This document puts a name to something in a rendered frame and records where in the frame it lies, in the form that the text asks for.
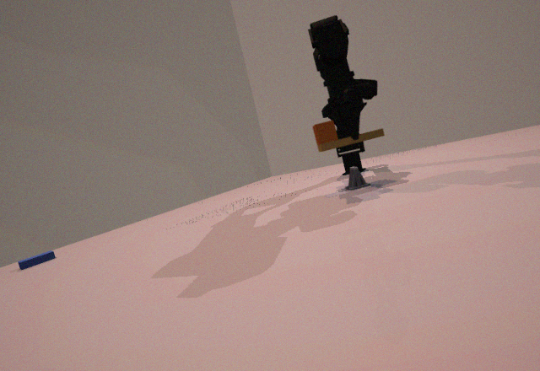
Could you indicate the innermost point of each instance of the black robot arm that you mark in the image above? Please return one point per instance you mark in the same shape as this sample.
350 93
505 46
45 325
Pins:
329 37

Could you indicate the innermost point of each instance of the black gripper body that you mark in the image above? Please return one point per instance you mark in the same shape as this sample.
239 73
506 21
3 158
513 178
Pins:
342 93

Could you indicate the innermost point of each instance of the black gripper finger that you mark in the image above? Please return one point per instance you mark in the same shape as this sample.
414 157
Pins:
339 124
350 117

